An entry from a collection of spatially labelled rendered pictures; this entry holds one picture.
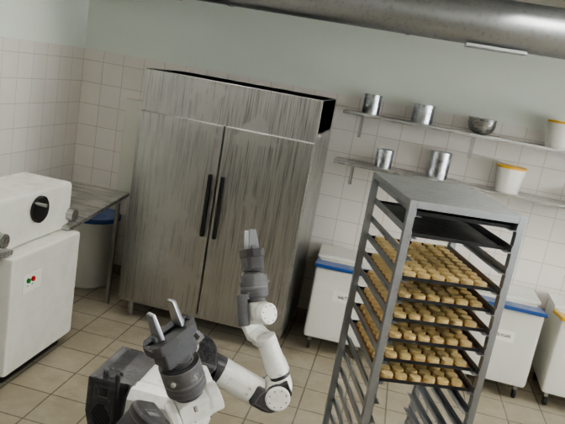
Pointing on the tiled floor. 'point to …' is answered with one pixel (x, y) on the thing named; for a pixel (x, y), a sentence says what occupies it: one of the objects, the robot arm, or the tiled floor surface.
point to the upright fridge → (221, 193)
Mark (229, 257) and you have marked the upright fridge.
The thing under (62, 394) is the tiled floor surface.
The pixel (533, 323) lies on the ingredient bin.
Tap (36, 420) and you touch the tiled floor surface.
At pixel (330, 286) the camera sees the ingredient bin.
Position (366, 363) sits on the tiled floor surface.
